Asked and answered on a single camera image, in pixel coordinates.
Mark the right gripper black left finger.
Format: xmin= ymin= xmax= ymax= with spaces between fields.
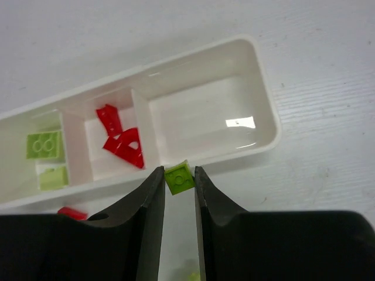
xmin=1 ymin=167 xmax=165 ymax=280

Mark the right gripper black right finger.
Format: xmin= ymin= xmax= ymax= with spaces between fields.
xmin=195 ymin=166 xmax=374 ymax=280

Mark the pale green curved duplo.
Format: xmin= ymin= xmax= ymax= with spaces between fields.
xmin=169 ymin=259 xmax=201 ymax=281

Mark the green square lego plate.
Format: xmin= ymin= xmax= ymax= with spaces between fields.
xmin=164 ymin=160 xmax=195 ymax=196

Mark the pale green square duplo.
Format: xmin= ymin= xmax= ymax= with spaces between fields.
xmin=38 ymin=166 xmax=69 ymax=191

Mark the red half-round lego plate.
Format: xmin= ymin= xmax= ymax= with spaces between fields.
xmin=103 ymin=127 xmax=145 ymax=169

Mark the green large duplo brick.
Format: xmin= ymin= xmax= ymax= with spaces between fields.
xmin=26 ymin=131 xmax=64 ymax=160

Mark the red small slope lego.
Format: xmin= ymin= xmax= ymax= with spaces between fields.
xmin=96 ymin=104 xmax=122 ymax=138

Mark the red curved lego brick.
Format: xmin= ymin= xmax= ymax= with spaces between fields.
xmin=57 ymin=207 xmax=88 ymax=221

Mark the white three-compartment tray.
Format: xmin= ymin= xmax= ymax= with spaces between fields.
xmin=1 ymin=35 xmax=282 ymax=210

